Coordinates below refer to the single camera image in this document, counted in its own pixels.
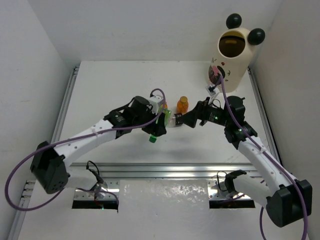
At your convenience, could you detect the green plastic bottle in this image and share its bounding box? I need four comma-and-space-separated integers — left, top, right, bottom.
149, 109, 172, 143

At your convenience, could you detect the left aluminium side rail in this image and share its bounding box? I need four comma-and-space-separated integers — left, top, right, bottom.
50, 64, 80, 143

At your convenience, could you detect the aluminium side rail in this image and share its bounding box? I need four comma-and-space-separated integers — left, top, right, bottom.
247, 67, 282, 164
50, 64, 80, 143

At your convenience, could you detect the clear bottle black label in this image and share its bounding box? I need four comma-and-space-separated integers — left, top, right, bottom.
166, 113, 183, 128

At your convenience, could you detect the orange bottle with gold cap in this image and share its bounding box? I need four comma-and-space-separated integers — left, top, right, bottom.
176, 96, 189, 114

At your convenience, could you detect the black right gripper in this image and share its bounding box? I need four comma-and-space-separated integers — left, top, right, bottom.
177, 96, 231, 128

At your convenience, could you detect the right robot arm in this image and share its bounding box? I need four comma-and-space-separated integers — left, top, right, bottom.
180, 96, 313, 228

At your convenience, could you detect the aluminium table rail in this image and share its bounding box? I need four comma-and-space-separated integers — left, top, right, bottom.
67, 162, 268, 180

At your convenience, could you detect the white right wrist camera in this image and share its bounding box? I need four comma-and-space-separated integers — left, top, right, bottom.
205, 84, 220, 99

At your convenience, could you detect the cream panda bin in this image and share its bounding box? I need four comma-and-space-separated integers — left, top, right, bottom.
208, 13, 266, 93

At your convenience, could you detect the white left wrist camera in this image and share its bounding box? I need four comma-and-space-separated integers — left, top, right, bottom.
147, 95, 165, 114

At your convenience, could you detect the right aluminium side rail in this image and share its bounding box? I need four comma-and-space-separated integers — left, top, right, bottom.
247, 67, 282, 164

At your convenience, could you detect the white foam block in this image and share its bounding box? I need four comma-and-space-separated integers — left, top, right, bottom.
119, 179, 209, 213

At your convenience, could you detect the orange fruit label bottle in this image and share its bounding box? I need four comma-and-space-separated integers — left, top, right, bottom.
162, 102, 168, 110

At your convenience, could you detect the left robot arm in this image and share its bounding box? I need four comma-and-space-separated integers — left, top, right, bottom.
30, 95, 167, 194

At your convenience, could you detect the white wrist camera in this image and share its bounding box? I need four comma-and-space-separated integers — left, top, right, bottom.
205, 84, 220, 99
147, 95, 165, 114

